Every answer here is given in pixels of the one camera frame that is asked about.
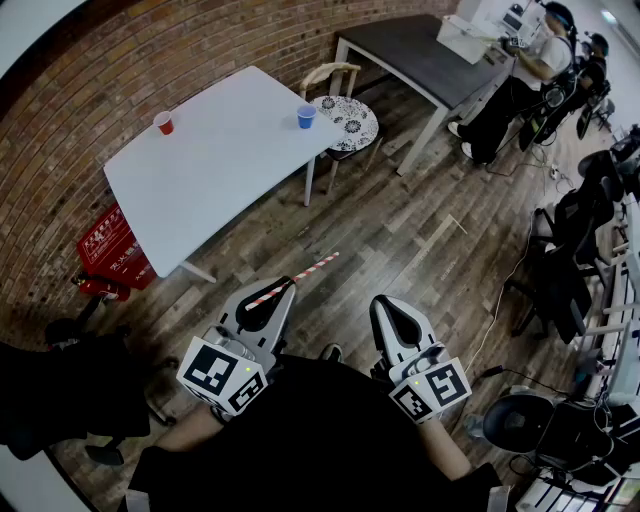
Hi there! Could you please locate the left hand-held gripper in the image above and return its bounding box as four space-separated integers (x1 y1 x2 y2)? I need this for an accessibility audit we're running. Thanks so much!
175 276 297 417

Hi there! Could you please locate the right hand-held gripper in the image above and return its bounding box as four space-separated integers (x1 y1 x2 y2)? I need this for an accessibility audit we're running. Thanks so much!
369 294 474 425

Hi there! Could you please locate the red white striped straw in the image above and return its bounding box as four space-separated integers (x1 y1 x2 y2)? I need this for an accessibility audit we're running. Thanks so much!
243 251 341 312

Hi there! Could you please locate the person's left forearm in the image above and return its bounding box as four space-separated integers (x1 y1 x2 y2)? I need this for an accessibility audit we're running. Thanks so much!
154 402 226 451

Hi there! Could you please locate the person's right forearm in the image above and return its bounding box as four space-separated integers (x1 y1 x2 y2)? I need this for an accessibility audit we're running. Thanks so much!
419 417 474 481

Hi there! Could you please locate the black round stool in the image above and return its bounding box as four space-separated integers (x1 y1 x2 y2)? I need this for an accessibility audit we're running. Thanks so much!
482 392 556 456

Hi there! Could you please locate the person's black clothing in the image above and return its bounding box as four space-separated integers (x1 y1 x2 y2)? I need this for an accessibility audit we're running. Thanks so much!
117 352 504 512

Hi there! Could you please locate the red fire extinguisher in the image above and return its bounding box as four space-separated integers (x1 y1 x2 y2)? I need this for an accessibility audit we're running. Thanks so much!
72 272 132 302

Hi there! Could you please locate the white rectangular table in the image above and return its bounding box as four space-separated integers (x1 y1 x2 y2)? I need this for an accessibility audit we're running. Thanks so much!
102 65 347 284

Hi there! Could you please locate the red box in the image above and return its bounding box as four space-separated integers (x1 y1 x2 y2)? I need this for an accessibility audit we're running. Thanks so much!
76 202 155 291

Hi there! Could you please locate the black mesh office chair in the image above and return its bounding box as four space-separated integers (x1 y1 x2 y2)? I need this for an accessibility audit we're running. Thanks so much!
504 149 626 346

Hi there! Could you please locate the white equipment rack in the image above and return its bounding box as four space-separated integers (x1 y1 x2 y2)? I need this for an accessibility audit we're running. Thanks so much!
574 199 640 411

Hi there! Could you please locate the wooden chair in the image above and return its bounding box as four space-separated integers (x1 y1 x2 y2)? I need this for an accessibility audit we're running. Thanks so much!
298 62 384 196

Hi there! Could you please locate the white round table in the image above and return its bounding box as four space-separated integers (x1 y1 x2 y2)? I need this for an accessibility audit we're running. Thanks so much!
0 442 114 512

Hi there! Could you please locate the dark grey table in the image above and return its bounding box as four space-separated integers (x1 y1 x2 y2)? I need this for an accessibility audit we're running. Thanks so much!
333 13 516 177

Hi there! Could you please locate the translucent plastic bin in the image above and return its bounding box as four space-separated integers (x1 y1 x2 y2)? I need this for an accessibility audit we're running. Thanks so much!
436 14 496 65

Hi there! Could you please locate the white floor cable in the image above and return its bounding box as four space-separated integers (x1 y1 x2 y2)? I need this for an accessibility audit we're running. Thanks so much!
464 239 531 376

